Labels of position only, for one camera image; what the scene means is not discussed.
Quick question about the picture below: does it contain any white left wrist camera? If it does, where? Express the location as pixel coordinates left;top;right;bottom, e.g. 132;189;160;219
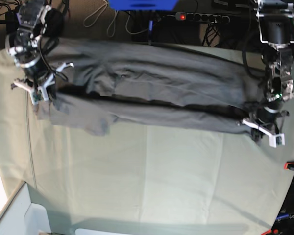
269;133;285;148

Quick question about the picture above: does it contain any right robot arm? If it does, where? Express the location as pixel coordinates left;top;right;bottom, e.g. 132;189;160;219
5;0;74;105

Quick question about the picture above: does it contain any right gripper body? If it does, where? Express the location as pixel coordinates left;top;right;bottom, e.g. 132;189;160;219
11;63;74;95

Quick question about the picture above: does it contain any red clamp bottom right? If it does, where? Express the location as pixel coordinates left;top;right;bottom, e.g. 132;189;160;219
261;228;280;235

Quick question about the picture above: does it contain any blue box top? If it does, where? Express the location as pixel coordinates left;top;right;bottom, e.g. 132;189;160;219
108;0;178;11

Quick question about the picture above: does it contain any black power strip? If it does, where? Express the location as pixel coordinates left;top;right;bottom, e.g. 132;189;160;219
174;12;230;24

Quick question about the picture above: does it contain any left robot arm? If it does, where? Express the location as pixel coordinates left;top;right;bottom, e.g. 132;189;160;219
239;0;294;148

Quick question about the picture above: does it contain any white bin corner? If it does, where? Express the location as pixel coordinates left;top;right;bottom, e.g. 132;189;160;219
0;181;52;235

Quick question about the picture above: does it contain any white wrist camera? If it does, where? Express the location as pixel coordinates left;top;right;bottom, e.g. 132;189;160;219
30;90;49;105
269;133;285;148

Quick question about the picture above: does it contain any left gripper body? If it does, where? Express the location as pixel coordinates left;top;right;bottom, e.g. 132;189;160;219
237;106;290;137

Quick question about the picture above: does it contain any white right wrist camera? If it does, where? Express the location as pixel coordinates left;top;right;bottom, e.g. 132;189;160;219
30;90;49;105

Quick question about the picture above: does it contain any grey t-shirt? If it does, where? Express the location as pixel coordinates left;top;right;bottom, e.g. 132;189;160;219
36;38;264;135

